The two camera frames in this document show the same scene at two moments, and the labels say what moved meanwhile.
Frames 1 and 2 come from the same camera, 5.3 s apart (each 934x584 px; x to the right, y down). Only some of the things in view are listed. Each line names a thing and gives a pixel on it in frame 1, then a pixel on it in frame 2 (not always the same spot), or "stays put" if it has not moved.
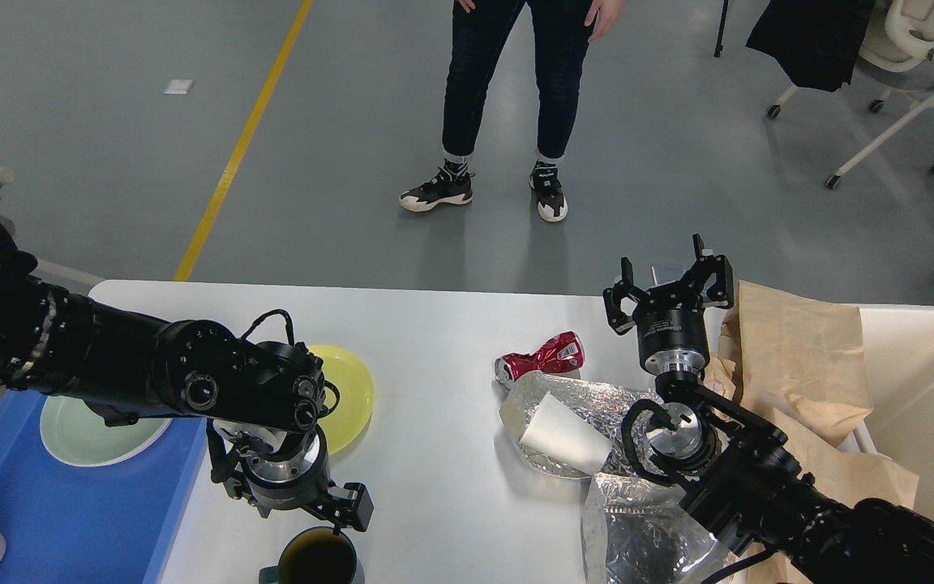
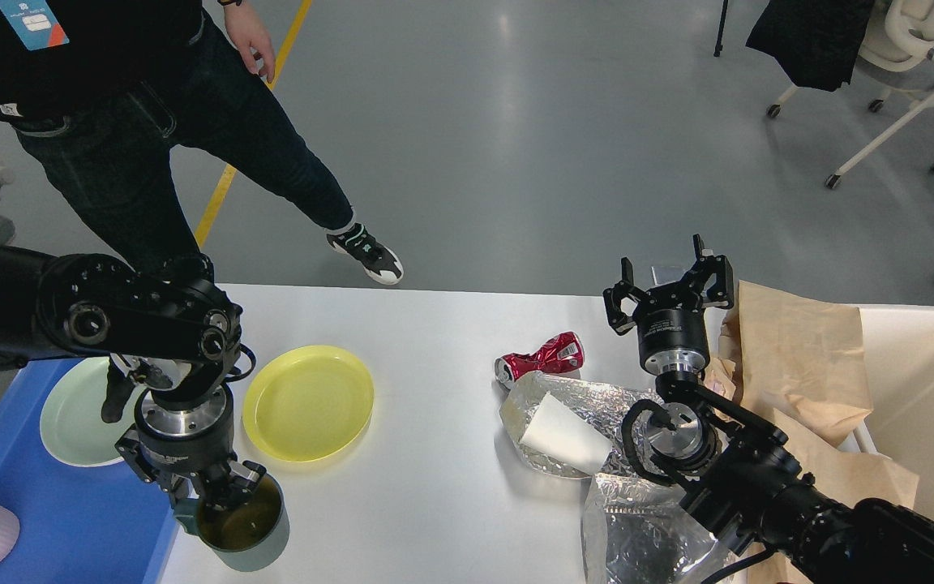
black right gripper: [671, 331] stays put
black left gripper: [297, 479] → [174, 445]
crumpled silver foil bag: [603, 406] stays put
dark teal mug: [317, 556] → [247, 536]
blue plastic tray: [63, 521] stays put
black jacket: [816, 42] stays put
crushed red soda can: [563, 352] stays put
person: [563, 32] → [97, 91]
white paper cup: [559, 431] stays put
